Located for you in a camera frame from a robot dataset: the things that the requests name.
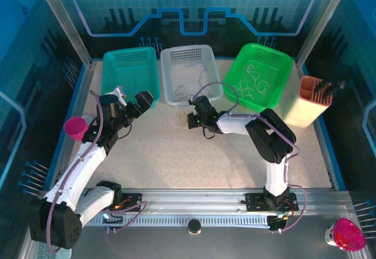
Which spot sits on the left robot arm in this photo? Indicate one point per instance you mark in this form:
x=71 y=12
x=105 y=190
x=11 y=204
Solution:
x=82 y=171

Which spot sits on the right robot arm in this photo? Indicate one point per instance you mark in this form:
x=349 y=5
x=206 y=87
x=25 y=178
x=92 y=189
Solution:
x=235 y=124

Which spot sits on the white cup with orange print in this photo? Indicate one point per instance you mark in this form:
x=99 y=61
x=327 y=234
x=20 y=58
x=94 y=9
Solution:
x=89 y=119

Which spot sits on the teal plastic basket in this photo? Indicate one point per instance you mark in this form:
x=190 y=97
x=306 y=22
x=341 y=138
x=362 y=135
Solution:
x=129 y=71

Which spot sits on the white plastic basket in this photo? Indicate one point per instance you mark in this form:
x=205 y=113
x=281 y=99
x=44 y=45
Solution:
x=173 y=77

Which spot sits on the pink plastic goblet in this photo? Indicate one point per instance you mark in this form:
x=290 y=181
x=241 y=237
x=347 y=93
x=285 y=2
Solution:
x=75 y=127

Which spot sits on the green plastic basket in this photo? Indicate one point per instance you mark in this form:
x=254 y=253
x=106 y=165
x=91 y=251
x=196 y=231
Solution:
x=273 y=56

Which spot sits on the cream holder with terracotta rim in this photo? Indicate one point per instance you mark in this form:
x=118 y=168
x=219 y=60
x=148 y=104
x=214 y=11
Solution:
x=305 y=112

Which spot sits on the black round knob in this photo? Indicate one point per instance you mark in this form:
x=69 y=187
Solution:
x=194 y=226

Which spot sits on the black tool with grey knob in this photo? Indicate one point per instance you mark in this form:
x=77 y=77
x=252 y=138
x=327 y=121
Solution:
x=337 y=85

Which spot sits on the pink goblet with silver base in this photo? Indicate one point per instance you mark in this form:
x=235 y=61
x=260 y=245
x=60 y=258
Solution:
x=349 y=235

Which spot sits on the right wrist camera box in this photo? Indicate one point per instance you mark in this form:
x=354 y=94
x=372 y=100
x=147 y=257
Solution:
x=191 y=104

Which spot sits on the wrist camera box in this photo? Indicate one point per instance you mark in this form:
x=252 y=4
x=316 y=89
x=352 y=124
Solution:
x=191 y=104
x=120 y=94

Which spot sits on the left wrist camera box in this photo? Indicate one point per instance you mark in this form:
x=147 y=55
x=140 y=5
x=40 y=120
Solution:
x=120 y=94

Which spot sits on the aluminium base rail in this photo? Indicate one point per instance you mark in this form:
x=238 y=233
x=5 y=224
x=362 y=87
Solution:
x=194 y=200

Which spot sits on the aluminium frame post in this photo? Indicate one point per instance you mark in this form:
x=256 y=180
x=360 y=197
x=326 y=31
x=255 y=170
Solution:
x=323 y=21
x=63 y=21

